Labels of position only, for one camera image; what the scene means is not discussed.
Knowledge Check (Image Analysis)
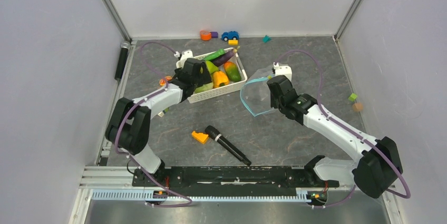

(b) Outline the orange toy bell pepper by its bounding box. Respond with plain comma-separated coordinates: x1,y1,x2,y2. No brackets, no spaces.
212,71,230,89

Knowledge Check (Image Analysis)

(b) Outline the black microphone on table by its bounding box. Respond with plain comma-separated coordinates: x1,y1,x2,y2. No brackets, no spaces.
205,125,251,166

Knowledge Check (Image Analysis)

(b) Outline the orange red round toy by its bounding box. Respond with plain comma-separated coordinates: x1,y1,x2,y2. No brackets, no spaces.
159,76,172,86

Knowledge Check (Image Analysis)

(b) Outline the tan wooden cube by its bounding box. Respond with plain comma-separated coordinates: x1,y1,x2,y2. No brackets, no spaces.
352,102,364,112

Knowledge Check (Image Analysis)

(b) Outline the orange tape roll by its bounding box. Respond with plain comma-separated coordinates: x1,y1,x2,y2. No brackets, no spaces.
199,30,212,41

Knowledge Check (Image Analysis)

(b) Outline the purple small block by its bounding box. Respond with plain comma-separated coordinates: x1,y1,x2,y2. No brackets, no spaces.
210,32,219,38

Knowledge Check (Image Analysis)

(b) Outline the green toy cucumber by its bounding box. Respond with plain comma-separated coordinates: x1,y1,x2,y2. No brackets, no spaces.
202,48,226,61

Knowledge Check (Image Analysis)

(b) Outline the green toy pear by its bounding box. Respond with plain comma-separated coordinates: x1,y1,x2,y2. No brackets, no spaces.
205,61,219,75

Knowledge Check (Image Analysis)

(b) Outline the teal triangular block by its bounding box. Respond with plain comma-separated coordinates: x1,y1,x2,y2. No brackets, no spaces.
263,35,271,43

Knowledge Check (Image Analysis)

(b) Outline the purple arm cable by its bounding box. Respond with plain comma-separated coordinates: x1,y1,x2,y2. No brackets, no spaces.
276,49,412,208
114,42,193,208

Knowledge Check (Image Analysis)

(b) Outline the blue toy car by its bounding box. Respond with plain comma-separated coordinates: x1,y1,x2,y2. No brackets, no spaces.
221,31,239,42

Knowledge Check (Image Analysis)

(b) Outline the purple toy eggplant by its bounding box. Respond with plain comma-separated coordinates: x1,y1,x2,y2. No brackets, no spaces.
211,48,238,67

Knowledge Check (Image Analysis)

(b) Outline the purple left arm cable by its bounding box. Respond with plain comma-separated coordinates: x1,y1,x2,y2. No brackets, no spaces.
114,42,193,208

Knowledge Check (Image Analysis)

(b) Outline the green toy cabbage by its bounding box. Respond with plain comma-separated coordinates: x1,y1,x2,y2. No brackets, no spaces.
194,82,213,94

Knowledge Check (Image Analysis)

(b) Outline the lime green cube block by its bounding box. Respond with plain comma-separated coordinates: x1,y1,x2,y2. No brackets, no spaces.
348,93,358,102

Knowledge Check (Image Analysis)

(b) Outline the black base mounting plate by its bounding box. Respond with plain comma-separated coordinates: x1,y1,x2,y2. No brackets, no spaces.
132,166,340,198

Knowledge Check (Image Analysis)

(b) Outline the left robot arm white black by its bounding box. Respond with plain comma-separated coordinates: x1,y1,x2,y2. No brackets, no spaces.
105,58,212,186

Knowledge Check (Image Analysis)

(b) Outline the red green toy mango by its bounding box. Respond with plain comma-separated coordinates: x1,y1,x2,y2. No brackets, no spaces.
223,62,241,82

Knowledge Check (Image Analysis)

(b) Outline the orange wedge block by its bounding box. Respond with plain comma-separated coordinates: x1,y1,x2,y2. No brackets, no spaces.
191,131,209,144

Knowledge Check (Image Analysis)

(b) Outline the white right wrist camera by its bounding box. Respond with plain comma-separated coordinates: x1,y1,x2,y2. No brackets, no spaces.
272,62,293,81

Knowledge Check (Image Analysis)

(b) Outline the black microphone on rail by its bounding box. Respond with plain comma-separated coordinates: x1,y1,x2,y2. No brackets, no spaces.
114,41,131,81

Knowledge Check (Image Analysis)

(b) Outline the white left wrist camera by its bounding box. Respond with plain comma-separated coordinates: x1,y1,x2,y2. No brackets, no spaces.
174,49,193,68

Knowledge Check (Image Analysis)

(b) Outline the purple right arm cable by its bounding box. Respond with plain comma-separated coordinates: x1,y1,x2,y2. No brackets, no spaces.
276,49,412,208

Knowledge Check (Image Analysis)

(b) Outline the white plastic basket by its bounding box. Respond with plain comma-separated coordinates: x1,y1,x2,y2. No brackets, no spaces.
188,51,248,103

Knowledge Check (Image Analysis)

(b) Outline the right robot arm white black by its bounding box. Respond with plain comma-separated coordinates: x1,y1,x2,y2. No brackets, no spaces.
267,75,411,199

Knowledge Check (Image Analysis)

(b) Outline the green white lego stack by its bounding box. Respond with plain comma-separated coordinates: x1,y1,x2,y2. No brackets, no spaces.
158,108,169,118

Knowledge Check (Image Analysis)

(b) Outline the clear zip top bag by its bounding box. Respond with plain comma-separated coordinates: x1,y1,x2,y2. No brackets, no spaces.
240,68,275,117

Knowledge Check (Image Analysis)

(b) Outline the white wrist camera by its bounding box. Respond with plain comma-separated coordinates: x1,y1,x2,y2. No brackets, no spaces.
272,62,293,81
174,49,193,68

